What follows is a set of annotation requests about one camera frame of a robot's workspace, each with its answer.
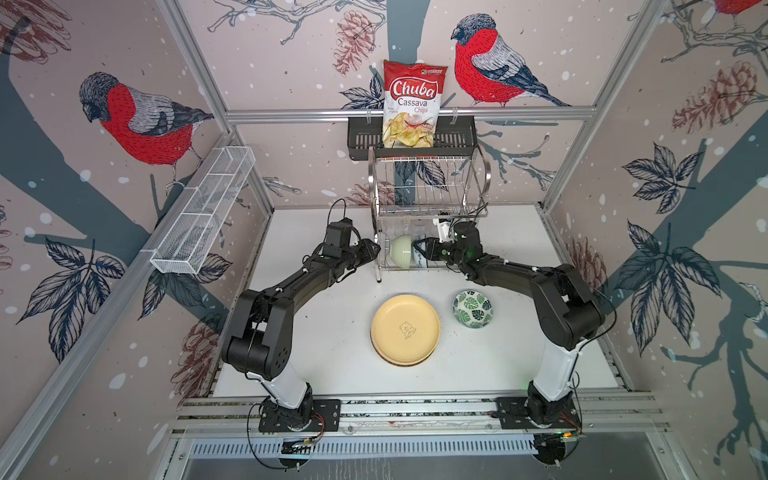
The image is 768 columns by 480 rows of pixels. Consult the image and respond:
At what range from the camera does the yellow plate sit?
81cm

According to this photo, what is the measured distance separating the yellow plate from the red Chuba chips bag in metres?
0.49

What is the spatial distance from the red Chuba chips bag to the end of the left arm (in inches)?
12.5

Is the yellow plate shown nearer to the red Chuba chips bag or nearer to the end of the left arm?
the end of the left arm

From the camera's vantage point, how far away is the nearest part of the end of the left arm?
0.73 m

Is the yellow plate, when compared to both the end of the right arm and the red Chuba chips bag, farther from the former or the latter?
the red Chuba chips bag

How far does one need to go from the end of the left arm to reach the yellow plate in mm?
187
